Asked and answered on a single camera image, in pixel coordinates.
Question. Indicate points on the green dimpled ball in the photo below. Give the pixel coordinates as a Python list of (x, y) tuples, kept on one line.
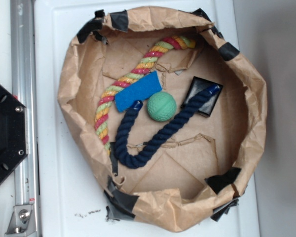
[(161, 106)]

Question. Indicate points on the blue sponge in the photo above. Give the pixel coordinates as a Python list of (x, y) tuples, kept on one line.
[(139, 91)]

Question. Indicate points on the black shiny rectangular block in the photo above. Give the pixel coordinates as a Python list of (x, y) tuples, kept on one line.
[(200, 84)]

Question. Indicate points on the brown paper bin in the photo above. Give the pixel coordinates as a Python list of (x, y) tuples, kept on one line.
[(201, 170)]

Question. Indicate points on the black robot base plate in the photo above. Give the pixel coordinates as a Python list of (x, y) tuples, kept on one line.
[(13, 138)]

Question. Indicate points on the aluminium extrusion rail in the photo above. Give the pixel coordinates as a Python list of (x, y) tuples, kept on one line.
[(24, 87)]

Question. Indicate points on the metal corner bracket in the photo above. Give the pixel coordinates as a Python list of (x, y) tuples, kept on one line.
[(22, 222)]

